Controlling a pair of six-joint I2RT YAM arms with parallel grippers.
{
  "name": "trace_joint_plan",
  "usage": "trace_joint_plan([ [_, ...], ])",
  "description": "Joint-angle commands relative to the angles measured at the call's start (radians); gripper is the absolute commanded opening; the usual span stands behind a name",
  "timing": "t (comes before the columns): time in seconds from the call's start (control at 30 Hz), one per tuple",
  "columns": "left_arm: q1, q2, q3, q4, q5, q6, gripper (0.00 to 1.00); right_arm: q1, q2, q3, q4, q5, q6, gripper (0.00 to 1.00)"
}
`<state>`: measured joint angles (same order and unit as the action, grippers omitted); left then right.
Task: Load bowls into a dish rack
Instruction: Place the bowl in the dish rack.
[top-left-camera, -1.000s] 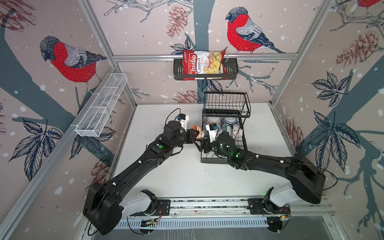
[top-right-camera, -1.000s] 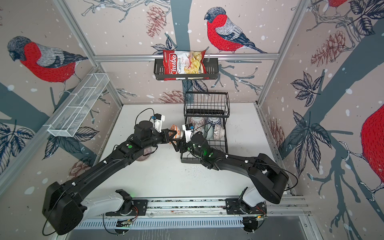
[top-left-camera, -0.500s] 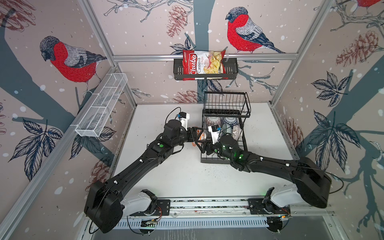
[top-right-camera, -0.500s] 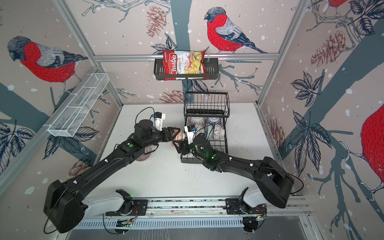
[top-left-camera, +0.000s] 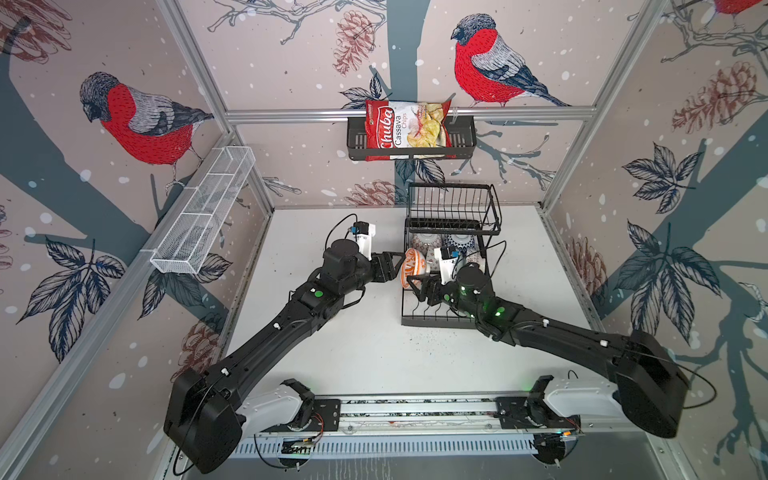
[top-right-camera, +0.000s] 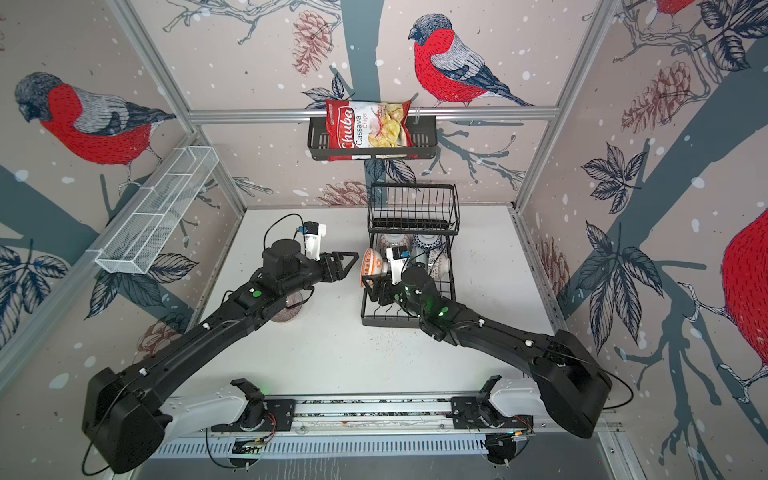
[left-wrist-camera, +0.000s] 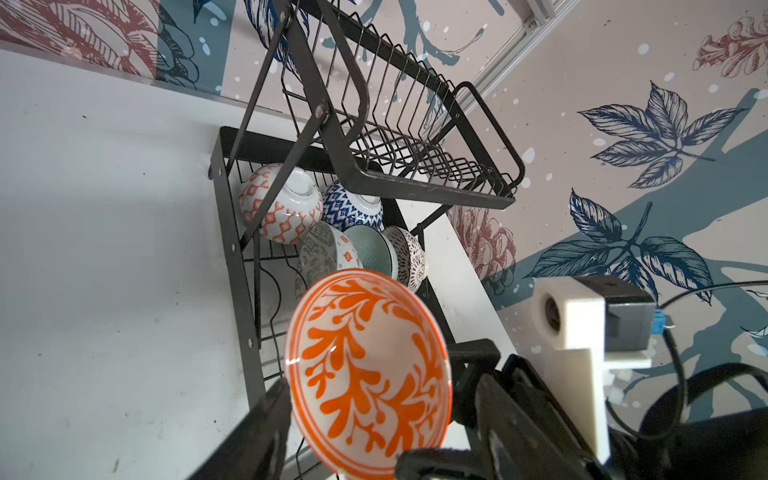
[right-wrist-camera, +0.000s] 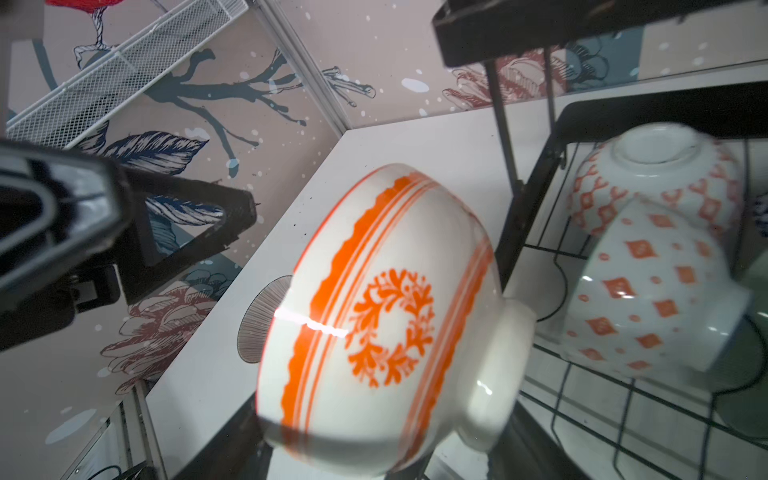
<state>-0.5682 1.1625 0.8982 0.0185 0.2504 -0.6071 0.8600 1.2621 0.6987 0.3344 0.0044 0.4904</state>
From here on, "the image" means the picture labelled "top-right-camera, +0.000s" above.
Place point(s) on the orange brown patterned bowl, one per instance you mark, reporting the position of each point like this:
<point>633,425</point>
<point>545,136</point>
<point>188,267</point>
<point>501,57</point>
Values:
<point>373,263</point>

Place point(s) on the red cassava chips bag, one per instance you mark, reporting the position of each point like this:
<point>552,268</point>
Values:
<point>366,125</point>

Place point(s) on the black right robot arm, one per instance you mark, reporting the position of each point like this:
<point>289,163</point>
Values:
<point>571,384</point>

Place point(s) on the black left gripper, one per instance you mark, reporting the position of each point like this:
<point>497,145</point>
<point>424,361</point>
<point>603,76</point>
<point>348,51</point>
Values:
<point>340,272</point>

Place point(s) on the black two-tier dish rack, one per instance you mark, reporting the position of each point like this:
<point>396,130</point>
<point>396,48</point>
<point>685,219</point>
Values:
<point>412,209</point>

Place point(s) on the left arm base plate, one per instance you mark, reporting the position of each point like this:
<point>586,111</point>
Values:
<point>272,415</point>

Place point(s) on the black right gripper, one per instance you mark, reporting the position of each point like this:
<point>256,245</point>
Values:
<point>385,287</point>

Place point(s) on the blue geometric patterned bowl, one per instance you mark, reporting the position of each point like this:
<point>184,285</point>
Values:
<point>392,240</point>

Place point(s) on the white mesh wall shelf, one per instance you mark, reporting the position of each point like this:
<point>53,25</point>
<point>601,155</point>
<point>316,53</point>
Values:
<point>140,238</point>

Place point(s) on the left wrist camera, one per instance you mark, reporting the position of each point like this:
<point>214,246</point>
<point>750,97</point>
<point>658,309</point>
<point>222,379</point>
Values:
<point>313,233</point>

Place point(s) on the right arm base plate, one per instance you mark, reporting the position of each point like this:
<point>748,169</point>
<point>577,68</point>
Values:
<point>468,412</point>

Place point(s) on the grey green patterned bowl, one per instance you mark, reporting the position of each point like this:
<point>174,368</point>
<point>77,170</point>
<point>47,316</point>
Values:
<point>294,305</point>

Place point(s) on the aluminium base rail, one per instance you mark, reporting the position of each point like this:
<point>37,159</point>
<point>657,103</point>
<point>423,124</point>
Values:
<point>224,405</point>

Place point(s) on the black wall basket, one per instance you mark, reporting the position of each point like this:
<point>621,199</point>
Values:
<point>422,131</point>

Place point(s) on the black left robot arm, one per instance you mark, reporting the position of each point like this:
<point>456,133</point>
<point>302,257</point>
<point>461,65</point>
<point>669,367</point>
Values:
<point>123,415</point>

